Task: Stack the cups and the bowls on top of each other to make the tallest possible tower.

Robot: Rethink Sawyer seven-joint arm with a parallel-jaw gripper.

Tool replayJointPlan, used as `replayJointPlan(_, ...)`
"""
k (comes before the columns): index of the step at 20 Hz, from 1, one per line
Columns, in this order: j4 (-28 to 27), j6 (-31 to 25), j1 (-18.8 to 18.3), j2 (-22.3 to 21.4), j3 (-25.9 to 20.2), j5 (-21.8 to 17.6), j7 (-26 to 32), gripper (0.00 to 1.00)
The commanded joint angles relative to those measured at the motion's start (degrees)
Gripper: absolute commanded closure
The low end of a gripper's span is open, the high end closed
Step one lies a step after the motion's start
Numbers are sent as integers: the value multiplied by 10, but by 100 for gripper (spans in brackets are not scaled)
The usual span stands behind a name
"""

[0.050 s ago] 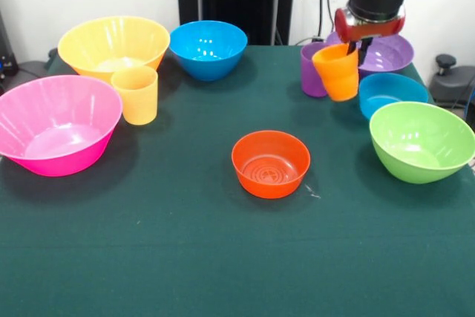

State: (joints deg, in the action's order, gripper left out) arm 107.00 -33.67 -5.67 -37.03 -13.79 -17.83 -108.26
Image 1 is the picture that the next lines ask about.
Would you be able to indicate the large yellow-orange bowl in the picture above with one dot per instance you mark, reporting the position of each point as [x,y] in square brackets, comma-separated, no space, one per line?
[111,42]

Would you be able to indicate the dark grey round base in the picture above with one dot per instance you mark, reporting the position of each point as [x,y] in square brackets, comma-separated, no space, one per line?
[452,83]
[31,66]

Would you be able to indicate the small red-orange bowl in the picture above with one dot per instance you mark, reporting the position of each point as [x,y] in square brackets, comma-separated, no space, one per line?
[271,187]

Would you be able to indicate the orange cup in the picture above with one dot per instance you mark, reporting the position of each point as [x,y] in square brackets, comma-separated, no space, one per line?
[339,75]

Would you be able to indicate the dark green table cloth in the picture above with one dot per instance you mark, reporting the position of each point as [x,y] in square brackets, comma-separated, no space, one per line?
[222,239]

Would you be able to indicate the pink bowl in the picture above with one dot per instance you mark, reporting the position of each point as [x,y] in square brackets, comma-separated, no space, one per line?
[55,127]

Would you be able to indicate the black electronics box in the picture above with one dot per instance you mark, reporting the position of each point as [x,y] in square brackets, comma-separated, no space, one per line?
[7,53]

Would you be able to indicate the shallow blue bowl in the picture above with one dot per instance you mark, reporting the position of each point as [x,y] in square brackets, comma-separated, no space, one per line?
[389,88]

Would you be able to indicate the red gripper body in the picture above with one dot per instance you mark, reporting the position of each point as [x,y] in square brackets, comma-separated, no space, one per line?
[371,29]

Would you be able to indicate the purple bowl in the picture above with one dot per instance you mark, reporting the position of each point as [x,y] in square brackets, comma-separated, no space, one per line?
[389,57]

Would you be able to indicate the yellow cup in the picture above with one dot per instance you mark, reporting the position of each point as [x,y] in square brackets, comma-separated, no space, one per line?
[135,101]

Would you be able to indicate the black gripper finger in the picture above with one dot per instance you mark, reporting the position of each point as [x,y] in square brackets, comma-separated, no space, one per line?
[351,48]
[364,49]

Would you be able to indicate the lime green bowl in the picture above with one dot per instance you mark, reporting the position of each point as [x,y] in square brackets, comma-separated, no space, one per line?
[419,161]

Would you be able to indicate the purple cup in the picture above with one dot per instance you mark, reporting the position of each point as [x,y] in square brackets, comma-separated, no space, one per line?
[310,75]

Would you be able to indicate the deep blue bowl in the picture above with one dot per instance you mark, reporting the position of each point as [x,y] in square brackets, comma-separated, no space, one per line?
[208,64]

